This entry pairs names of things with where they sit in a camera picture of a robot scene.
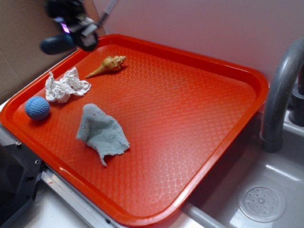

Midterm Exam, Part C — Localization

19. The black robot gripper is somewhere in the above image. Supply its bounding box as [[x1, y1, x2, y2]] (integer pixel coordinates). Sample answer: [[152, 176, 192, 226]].
[[45, 0, 98, 51]]

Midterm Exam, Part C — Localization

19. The dark blue plastic pickle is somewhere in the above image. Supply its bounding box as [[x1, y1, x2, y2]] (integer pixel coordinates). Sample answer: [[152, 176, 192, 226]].
[[40, 33, 76, 55]]

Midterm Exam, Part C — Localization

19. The tan spiral seashell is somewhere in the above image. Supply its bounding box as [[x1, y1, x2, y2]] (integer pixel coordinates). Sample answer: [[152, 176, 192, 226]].
[[86, 56, 126, 78]]

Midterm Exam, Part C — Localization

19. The crumpled white paper towel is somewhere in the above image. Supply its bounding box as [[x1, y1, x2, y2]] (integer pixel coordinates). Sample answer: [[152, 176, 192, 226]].
[[45, 67, 91, 103]]

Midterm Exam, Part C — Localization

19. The brown cardboard panel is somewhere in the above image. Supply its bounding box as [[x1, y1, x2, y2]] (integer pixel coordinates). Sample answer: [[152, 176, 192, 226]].
[[0, 0, 72, 103]]

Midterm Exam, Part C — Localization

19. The blue dimpled ball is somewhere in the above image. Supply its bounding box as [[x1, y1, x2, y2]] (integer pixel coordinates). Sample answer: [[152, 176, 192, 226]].
[[25, 96, 50, 120]]

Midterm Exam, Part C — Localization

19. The light blue knitted cloth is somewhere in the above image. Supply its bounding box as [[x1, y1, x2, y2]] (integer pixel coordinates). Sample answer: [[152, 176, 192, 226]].
[[76, 104, 130, 167]]

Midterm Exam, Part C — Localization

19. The red plastic tray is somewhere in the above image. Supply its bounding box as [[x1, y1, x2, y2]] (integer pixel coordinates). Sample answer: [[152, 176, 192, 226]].
[[0, 35, 269, 227]]

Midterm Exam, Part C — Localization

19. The grey toy faucet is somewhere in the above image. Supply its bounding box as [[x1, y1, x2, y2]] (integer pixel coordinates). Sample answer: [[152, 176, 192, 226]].
[[260, 38, 304, 153]]

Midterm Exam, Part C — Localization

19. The dark faucet knob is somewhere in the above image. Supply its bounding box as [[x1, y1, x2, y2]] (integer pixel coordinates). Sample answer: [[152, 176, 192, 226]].
[[289, 69, 304, 127]]

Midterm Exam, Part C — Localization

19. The grey toy sink basin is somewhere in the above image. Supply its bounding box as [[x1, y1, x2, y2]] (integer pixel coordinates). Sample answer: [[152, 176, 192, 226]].
[[182, 116, 304, 228]]

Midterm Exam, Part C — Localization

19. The round sink drain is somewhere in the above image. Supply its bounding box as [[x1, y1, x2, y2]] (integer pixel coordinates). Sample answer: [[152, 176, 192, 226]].
[[237, 181, 286, 223]]

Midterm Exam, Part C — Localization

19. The black coiled cable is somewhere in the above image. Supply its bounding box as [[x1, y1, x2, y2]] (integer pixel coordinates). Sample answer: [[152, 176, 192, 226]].
[[96, 0, 119, 27]]

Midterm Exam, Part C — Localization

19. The black metal bracket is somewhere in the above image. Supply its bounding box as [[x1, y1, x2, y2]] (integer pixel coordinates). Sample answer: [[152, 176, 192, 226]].
[[0, 144, 43, 228]]

